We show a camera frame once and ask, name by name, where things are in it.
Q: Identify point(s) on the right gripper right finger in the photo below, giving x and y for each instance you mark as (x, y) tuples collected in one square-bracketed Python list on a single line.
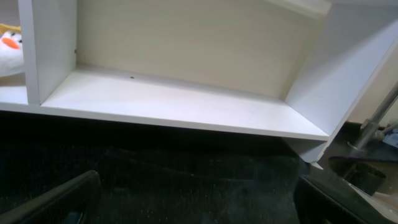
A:
[(329, 205)]

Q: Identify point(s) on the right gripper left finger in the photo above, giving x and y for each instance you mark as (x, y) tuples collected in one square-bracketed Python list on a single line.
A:
[(62, 202)]

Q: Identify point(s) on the steel tap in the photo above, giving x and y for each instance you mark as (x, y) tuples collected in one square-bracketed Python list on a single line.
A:
[(374, 121)]

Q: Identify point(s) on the white plush duck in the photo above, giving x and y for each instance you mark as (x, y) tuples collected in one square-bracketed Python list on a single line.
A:
[(9, 56)]

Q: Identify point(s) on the white shelf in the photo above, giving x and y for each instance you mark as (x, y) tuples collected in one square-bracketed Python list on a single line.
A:
[(192, 102)]

